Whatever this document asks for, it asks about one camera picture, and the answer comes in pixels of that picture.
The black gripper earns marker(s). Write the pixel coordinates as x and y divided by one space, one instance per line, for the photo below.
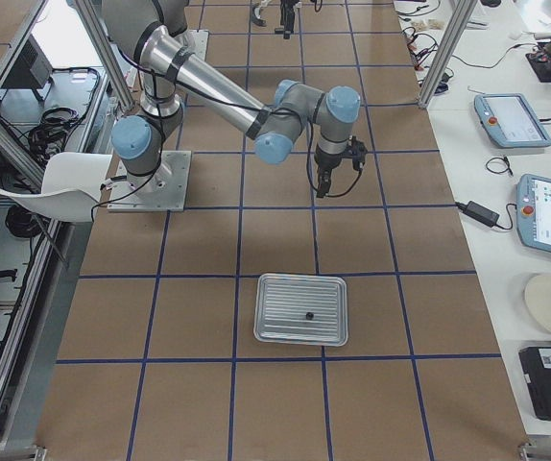
326 164
285 11

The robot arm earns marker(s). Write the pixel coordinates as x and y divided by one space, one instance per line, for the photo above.
148 34

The silver metal tray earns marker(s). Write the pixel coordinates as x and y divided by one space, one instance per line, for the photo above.
282 300

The dark brake shoe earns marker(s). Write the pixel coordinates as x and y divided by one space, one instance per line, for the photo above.
256 17

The black power adapter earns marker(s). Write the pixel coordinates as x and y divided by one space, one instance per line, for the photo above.
480 214

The far teach pendant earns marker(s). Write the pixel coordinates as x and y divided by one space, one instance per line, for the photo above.
510 122

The teach pendant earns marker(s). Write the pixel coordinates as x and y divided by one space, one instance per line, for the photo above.
510 122
533 215

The near teach pendant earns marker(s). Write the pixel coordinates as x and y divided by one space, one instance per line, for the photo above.
533 215

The brown paper table mat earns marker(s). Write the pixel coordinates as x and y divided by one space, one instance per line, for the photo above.
158 360

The white chair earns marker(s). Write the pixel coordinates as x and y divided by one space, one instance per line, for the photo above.
70 187

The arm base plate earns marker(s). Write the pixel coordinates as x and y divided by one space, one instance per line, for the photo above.
165 191
198 41

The aluminium frame post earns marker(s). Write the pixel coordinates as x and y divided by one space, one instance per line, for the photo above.
451 35

